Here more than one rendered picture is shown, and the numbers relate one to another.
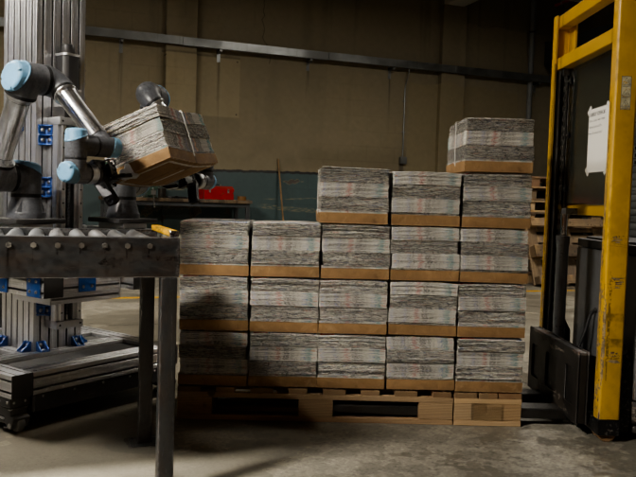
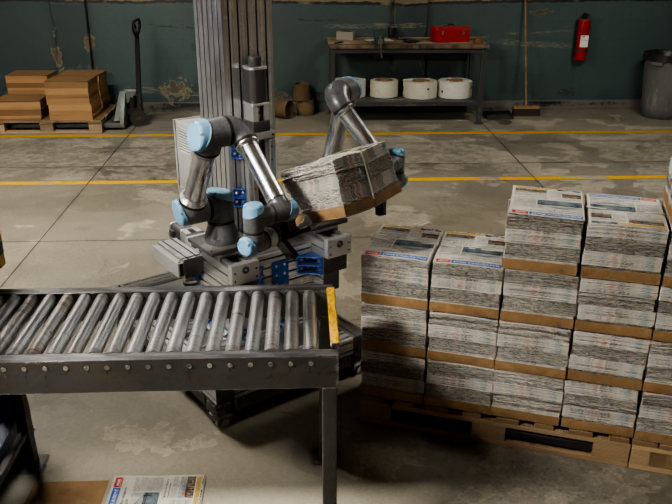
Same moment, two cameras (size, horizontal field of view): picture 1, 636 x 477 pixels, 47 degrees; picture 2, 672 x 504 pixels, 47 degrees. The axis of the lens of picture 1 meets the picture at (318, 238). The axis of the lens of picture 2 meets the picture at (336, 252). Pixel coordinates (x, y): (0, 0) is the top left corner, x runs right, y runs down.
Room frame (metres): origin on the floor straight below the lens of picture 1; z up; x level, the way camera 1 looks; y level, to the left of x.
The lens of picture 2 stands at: (0.15, -0.23, 2.06)
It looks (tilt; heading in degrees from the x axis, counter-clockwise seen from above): 23 degrees down; 18
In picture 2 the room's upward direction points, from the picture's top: straight up
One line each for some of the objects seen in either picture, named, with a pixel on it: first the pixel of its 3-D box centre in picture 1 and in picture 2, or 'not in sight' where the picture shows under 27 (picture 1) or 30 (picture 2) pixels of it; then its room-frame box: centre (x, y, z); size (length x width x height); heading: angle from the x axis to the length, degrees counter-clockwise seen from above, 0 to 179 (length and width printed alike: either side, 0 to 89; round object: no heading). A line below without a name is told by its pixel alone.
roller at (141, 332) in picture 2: not in sight; (144, 326); (2.22, 1.15, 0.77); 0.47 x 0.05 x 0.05; 20
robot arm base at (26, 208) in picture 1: (26, 205); (221, 229); (2.95, 1.19, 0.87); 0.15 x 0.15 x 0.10
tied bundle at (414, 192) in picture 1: (417, 199); (620, 237); (3.19, -0.44, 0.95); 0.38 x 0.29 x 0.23; 2
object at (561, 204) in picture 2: (352, 169); (546, 201); (3.18, -0.14, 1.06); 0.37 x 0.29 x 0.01; 2
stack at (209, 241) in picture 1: (317, 316); (499, 339); (3.18, -0.01, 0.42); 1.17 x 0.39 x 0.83; 91
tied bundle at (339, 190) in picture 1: (350, 197); (543, 229); (3.18, -0.14, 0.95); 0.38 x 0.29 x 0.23; 2
